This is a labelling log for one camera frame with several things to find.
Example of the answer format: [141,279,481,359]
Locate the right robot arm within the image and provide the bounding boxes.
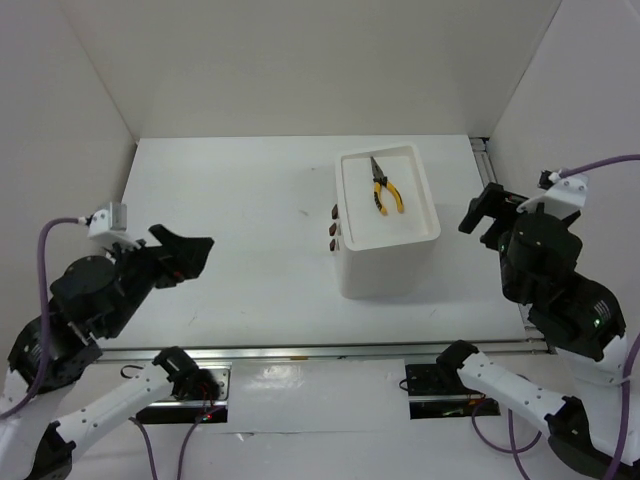
[436,183,639,479]

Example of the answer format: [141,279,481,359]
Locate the front aluminium rail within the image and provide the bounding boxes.
[77,339,556,365]

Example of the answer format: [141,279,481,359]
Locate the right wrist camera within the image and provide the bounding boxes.
[516,171,589,219]

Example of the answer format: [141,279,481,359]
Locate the yellow black pliers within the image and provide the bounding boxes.
[368,155,406,217]

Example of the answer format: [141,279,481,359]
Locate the right aluminium rail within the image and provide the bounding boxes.
[470,137,499,198]

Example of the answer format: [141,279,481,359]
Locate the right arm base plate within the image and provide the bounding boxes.
[398,363,500,420]

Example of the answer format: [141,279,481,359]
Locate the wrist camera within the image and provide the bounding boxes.
[88,202,140,251]
[516,171,589,219]

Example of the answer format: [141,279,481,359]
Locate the white drawer cabinet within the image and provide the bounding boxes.
[331,143,441,299]

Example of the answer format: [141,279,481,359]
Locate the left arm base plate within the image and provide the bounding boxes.
[135,365,231,425]

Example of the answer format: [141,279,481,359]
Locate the aluminium rail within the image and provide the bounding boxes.
[470,137,499,198]
[77,339,556,365]

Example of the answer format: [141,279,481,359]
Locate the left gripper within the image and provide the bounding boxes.
[103,222,216,336]

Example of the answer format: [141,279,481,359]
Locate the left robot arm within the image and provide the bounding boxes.
[1,224,215,479]

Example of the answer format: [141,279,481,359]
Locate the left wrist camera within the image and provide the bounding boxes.
[88,202,140,251]

